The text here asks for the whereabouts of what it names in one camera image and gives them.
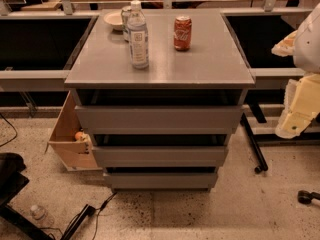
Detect black cable on floor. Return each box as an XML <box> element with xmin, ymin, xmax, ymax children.
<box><xmin>46</xmin><ymin>192</ymin><xmax>118</xmax><ymax>240</ymax></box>

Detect white ceramic bowl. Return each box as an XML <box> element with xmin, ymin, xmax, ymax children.
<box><xmin>103</xmin><ymin>11</ymin><xmax>122</xmax><ymax>31</ymax></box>

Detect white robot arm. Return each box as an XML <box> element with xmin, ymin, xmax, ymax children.
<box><xmin>271</xmin><ymin>4</ymin><xmax>320</xmax><ymax>139</ymax></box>

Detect red cola can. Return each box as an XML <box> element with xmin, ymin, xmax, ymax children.
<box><xmin>174</xmin><ymin>15</ymin><xmax>192</xmax><ymax>51</ymax></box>

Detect grey middle drawer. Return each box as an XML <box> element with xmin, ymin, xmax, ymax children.
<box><xmin>93</xmin><ymin>146</ymin><xmax>228</xmax><ymax>167</ymax></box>

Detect plastic bottle on floor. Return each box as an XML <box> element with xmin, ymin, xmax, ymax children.
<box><xmin>30</xmin><ymin>205</ymin><xmax>54</xmax><ymax>228</ymax></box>

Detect orange fruit in box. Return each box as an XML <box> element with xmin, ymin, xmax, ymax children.
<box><xmin>74</xmin><ymin>131</ymin><xmax>84</xmax><ymax>141</ymax></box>

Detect grey drawer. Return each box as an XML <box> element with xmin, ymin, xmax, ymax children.
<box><xmin>103</xmin><ymin>173</ymin><xmax>218</xmax><ymax>189</ymax></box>
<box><xmin>75</xmin><ymin>106</ymin><xmax>242</xmax><ymax>134</ymax></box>
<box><xmin>93</xmin><ymin>146</ymin><xmax>228</xmax><ymax>167</ymax></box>

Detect grey bottom drawer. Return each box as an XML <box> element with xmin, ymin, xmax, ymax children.
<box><xmin>103</xmin><ymin>173</ymin><xmax>218</xmax><ymax>189</ymax></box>

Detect grey top drawer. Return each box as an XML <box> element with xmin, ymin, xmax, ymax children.
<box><xmin>75</xmin><ymin>106</ymin><xmax>242</xmax><ymax>134</ymax></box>

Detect black stand leg left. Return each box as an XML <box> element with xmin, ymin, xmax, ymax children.
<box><xmin>0</xmin><ymin>153</ymin><xmax>96</xmax><ymax>240</ymax></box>

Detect grey drawer cabinet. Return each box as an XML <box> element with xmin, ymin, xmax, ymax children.
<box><xmin>65</xmin><ymin>9</ymin><xmax>255</xmax><ymax>191</ymax></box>

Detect cardboard box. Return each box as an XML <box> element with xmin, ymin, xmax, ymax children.
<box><xmin>48</xmin><ymin>94</ymin><xmax>99</xmax><ymax>171</ymax></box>

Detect black table leg with caster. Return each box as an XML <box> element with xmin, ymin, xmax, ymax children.
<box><xmin>241</xmin><ymin>114</ymin><xmax>268</xmax><ymax>174</ymax></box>

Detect clear plastic water bottle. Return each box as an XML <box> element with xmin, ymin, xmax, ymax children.
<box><xmin>127</xmin><ymin>0</ymin><xmax>149</xmax><ymax>69</ymax></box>

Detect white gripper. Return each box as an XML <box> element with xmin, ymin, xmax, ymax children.
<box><xmin>275</xmin><ymin>73</ymin><xmax>320</xmax><ymax>139</ymax></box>

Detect black caster wheel right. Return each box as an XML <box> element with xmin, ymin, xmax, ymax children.
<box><xmin>297</xmin><ymin>190</ymin><xmax>320</xmax><ymax>204</ymax></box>

